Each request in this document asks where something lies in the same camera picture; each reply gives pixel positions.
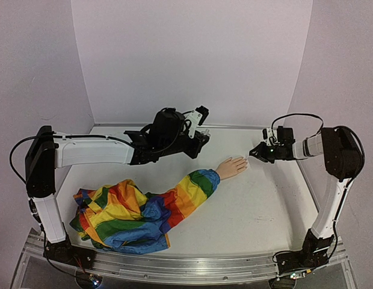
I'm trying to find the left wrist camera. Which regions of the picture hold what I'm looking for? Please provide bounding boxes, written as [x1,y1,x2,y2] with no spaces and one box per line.
[185,106,209,138]

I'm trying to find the black right camera cable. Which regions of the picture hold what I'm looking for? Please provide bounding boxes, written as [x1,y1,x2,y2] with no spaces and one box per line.
[271,113,324,136]

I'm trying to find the aluminium front rail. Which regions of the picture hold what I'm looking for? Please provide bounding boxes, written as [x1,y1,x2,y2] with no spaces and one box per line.
[20,249,350,285]

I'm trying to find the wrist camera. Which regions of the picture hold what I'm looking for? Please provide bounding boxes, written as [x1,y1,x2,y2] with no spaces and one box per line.
[185,106,209,138]
[262,128,279,146]

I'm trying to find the rainbow striped jacket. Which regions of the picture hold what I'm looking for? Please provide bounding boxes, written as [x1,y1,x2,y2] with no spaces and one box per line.
[70,169,220,255]

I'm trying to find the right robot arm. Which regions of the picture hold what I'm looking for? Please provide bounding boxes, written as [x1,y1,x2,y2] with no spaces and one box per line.
[248,126,365,278]

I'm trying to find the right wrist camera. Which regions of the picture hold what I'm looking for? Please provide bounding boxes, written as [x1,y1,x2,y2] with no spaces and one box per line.
[262,128,279,146]

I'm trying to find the mannequin hand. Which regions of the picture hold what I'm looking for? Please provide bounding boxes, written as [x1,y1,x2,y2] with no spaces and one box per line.
[215,157,248,180]

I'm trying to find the black left camera cable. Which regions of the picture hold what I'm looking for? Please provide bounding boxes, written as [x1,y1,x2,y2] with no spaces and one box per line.
[10,135,67,184]

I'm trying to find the black camera cable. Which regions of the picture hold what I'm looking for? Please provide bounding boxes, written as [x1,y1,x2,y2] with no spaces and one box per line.
[10,135,67,184]
[271,113,324,136]

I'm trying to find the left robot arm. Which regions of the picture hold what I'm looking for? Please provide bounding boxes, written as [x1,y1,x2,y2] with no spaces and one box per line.
[21,106,210,269]

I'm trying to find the clear nail polish bottle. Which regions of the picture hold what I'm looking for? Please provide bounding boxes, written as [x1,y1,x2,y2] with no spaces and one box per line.
[202,129,211,137]

